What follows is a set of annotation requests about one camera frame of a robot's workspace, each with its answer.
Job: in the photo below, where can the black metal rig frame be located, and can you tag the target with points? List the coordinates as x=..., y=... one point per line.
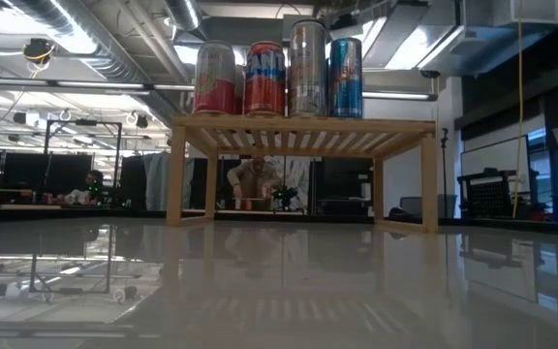
x=85, y=122

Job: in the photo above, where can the white Celsius energy can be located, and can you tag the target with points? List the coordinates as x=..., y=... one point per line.
x=308, y=72

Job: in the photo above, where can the black desk monitor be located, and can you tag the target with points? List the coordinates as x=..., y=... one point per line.
x=24, y=169
x=71, y=167

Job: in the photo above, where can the black cabinet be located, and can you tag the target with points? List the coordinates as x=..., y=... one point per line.
x=342, y=179

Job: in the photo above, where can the grey bin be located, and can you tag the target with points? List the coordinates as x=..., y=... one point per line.
x=446, y=203

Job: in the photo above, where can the wooden slatted shelf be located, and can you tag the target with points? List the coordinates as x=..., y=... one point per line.
x=303, y=125

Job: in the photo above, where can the blue silver Red Bull can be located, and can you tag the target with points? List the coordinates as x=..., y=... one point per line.
x=347, y=77

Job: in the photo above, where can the silver spiral ceiling duct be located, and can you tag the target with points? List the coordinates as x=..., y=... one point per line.
x=109, y=63

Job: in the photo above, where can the person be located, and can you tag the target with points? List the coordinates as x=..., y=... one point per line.
x=92, y=181
x=255, y=177

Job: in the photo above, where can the long ceiling light strip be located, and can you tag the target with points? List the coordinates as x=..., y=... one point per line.
x=90, y=85

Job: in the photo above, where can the Spindrift raspberry lime can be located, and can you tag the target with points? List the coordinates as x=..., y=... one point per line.
x=213, y=82

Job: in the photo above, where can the framed whiteboard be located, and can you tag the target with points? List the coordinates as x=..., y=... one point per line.
x=492, y=155

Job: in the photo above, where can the red Fanta can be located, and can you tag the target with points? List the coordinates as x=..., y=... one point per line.
x=264, y=82

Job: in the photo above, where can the white ventilation unit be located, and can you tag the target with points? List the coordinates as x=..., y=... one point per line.
x=531, y=12

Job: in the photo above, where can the grey fabric partition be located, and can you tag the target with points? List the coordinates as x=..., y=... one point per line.
x=155, y=179

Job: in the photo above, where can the black tripod stand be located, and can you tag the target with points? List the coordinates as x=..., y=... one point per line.
x=445, y=169

